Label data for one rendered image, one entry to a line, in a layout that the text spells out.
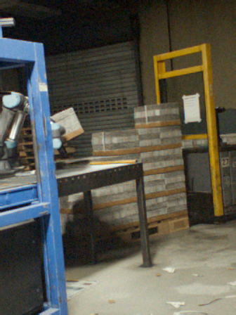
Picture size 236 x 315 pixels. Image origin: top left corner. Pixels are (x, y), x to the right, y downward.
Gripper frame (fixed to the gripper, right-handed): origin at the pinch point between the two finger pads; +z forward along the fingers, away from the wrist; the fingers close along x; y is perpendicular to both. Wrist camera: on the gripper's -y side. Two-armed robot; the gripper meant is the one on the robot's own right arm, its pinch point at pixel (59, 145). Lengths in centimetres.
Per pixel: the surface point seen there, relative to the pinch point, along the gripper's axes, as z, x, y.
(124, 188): 69, -34, -62
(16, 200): -150, 26, -16
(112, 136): 70, -45, -14
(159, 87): 175, -120, 9
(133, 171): -36, -43, -41
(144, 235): -27, -29, -90
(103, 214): 52, -5, -73
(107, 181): -67, -22, -37
